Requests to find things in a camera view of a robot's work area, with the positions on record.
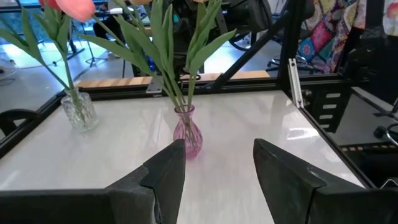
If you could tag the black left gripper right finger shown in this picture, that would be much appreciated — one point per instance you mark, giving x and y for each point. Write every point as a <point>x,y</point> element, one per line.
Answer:
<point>289,193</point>

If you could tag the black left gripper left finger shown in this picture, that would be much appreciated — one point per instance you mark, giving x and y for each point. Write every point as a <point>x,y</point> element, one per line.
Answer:
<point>161,186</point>

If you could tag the purple ribbed glass vase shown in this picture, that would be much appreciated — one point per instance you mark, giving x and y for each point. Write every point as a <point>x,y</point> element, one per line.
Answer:
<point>189,137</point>

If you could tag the clear cut glass vase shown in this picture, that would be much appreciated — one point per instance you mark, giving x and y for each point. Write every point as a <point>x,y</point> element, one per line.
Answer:
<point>79,112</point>

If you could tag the silver aluminium bar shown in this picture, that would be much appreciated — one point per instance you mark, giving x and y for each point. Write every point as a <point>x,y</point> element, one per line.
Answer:
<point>295,84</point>

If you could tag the black arched chair back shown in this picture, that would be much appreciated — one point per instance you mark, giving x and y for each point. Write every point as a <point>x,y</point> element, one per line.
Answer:
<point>18,112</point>

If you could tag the silver bracket plate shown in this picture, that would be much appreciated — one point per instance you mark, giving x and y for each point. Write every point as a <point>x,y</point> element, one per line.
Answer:
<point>154,85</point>

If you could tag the black aluminium table frame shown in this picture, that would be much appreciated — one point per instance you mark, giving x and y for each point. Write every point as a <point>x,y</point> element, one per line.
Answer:
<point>242,85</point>

